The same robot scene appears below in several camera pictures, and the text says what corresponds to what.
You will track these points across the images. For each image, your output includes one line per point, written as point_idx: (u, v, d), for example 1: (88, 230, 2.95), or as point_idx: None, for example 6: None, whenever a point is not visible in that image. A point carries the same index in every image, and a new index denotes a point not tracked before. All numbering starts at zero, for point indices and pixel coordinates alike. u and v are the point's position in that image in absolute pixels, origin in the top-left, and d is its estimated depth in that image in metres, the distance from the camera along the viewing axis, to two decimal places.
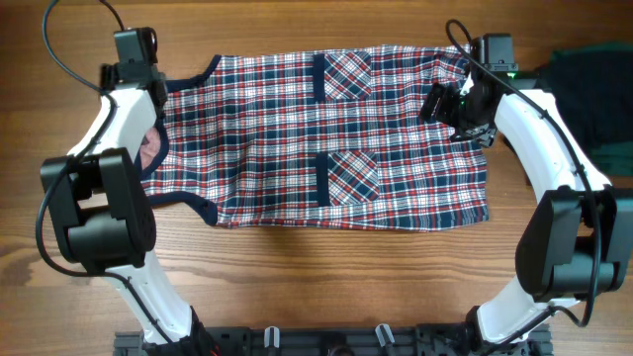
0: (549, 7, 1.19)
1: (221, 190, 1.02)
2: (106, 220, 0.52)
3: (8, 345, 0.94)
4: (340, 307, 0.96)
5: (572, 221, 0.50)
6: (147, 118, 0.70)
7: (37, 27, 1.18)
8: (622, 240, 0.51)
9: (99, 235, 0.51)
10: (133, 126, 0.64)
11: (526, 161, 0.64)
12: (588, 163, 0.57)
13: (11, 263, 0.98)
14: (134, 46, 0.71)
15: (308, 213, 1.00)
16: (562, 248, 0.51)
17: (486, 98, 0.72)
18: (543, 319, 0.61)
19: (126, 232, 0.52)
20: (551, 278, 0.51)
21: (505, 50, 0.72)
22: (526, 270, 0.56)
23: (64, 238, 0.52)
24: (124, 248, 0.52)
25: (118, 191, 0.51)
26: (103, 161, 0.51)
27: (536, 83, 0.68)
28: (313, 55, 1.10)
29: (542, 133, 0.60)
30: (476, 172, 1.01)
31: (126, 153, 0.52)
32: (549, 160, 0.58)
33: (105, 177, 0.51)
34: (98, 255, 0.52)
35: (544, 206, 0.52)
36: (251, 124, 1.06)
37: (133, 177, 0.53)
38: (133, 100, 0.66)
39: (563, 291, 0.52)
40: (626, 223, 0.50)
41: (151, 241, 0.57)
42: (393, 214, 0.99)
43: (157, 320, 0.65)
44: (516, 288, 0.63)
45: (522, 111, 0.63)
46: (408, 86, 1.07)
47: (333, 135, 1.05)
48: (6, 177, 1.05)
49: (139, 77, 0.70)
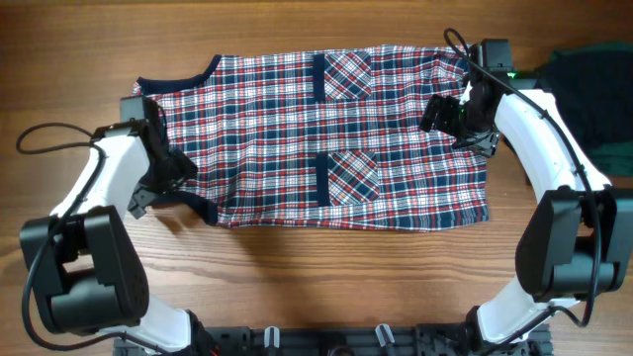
0: (550, 6, 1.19)
1: (221, 190, 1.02)
2: (95, 283, 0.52)
3: (7, 345, 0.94)
4: (340, 307, 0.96)
5: (572, 222, 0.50)
6: (138, 165, 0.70)
7: (35, 27, 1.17)
8: (623, 240, 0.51)
9: (82, 305, 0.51)
10: (121, 176, 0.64)
11: (527, 162, 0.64)
12: (588, 164, 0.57)
13: (10, 263, 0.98)
14: (136, 108, 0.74)
15: (308, 213, 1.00)
16: (562, 249, 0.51)
17: (486, 98, 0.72)
18: (543, 319, 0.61)
19: (115, 300, 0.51)
20: (551, 278, 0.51)
21: (505, 53, 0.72)
22: (526, 271, 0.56)
23: (45, 309, 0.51)
24: (112, 314, 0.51)
25: (105, 254, 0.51)
26: (89, 222, 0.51)
27: (536, 83, 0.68)
28: (313, 55, 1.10)
29: (542, 133, 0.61)
30: (476, 172, 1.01)
31: (113, 213, 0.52)
32: (549, 161, 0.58)
33: (91, 238, 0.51)
34: (83, 320, 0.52)
35: (543, 207, 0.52)
36: (251, 124, 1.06)
37: (122, 235, 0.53)
38: (123, 148, 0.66)
39: (563, 291, 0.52)
40: (626, 222, 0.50)
41: (143, 300, 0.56)
42: (393, 214, 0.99)
43: (158, 345, 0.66)
44: (515, 288, 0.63)
45: (522, 111, 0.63)
46: (408, 87, 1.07)
47: (333, 135, 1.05)
48: (6, 177, 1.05)
49: (133, 124, 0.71)
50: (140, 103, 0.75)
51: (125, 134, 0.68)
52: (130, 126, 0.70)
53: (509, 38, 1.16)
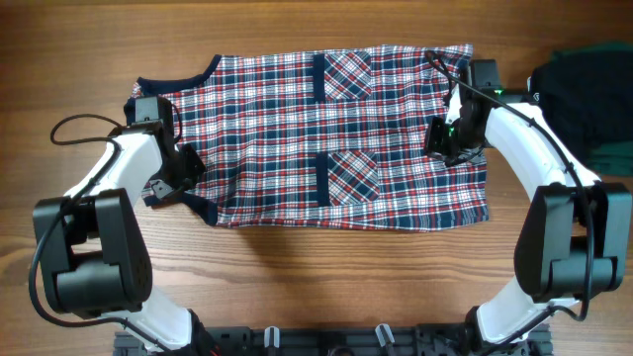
0: (551, 6, 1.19)
1: (221, 190, 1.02)
2: (100, 261, 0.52)
3: (9, 345, 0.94)
4: (340, 307, 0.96)
5: (566, 215, 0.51)
6: (154, 161, 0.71)
7: (36, 27, 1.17)
8: (617, 236, 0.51)
9: (86, 285, 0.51)
10: (135, 169, 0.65)
11: (519, 170, 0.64)
12: (577, 163, 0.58)
13: (10, 263, 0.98)
14: (151, 108, 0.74)
15: (308, 213, 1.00)
16: (558, 242, 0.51)
17: (476, 115, 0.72)
18: (543, 319, 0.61)
19: (120, 278, 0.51)
20: (550, 275, 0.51)
21: (493, 72, 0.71)
22: (525, 271, 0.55)
23: (51, 285, 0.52)
24: (116, 294, 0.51)
25: (113, 233, 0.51)
26: (99, 202, 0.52)
27: (522, 98, 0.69)
28: (313, 55, 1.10)
29: (531, 138, 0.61)
30: (476, 172, 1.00)
31: (124, 196, 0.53)
32: (539, 162, 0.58)
33: (100, 218, 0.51)
34: (87, 304, 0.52)
35: (537, 202, 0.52)
36: (251, 124, 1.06)
37: (131, 218, 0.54)
38: (136, 144, 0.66)
39: (562, 290, 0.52)
40: (617, 218, 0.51)
41: (147, 285, 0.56)
42: (393, 214, 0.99)
43: (159, 340, 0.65)
44: (516, 289, 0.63)
45: (511, 122, 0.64)
46: (408, 86, 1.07)
47: (333, 135, 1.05)
48: (7, 177, 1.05)
49: (148, 126, 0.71)
50: (155, 103, 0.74)
51: (140, 133, 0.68)
52: (145, 128, 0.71)
53: (509, 38, 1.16)
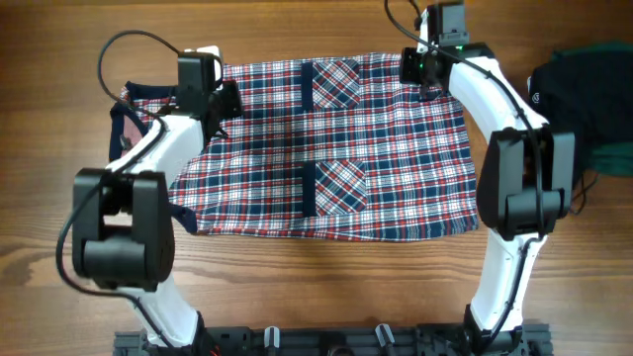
0: (552, 6, 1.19)
1: (200, 199, 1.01)
2: (124, 244, 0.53)
3: (8, 345, 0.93)
4: (340, 308, 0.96)
5: (516, 155, 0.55)
6: (196, 146, 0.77)
7: (36, 27, 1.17)
8: (564, 169, 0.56)
9: (110, 258, 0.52)
10: (178, 149, 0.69)
11: (479, 119, 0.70)
12: (527, 109, 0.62)
13: (11, 262, 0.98)
14: (196, 75, 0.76)
15: (293, 223, 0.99)
16: (511, 178, 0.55)
17: (439, 71, 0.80)
18: (524, 271, 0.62)
19: (140, 258, 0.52)
20: (506, 209, 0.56)
21: (454, 18, 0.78)
22: (486, 208, 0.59)
23: (79, 249, 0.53)
24: (135, 272, 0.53)
25: (145, 217, 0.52)
26: (138, 183, 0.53)
27: (481, 53, 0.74)
28: (302, 63, 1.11)
29: (487, 89, 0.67)
30: (465, 181, 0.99)
31: (162, 181, 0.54)
32: (494, 110, 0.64)
33: (137, 199, 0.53)
34: (109, 275, 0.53)
35: (492, 147, 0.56)
36: (237, 133, 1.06)
37: (164, 202, 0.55)
38: (185, 129, 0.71)
39: (515, 221, 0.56)
40: (564, 154, 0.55)
41: (166, 267, 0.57)
42: (380, 225, 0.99)
43: (163, 332, 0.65)
44: (493, 254, 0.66)
45: (470, 75, 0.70)
46: (398, 95, 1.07)
47: (321, 146, 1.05)
48: (5, 177, 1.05)
49: (195, 110, 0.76)
50: (199, 66, 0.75)
51: (187, 118, 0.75)
52: (192, 110, 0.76)
53: (510, 38, 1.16)
